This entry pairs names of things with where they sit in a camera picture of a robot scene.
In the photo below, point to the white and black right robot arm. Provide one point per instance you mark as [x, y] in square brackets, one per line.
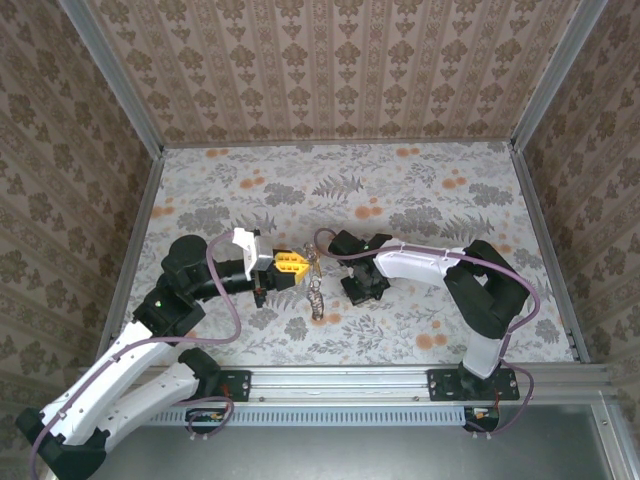
[415, 262]

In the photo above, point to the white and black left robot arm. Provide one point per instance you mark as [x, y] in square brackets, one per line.
[125, 350]

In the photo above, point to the floral patterned table cover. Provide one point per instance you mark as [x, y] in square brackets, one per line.
[350, 340]

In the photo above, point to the grey metal sheet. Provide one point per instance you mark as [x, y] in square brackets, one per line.
[350, 455]

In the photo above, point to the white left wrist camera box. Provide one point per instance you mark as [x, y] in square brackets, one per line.
[250, 250]

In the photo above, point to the aluminium table side rail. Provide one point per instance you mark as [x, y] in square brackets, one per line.
[540, 225]
[145, 200]

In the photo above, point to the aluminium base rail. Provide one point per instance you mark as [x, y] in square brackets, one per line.
[340, 382]

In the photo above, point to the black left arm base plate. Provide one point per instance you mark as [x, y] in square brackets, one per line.
[237, 385]

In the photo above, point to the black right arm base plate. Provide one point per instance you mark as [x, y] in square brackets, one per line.
[440, 385]

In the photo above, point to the thin aluminium wall-foot rail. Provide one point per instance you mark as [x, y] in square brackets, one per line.
[340, 142]

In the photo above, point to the aluminium frame post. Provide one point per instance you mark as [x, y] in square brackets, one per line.
[115, 85]
[555, 75]

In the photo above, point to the aluminium frame bar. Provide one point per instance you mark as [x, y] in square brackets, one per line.
[617, 440]

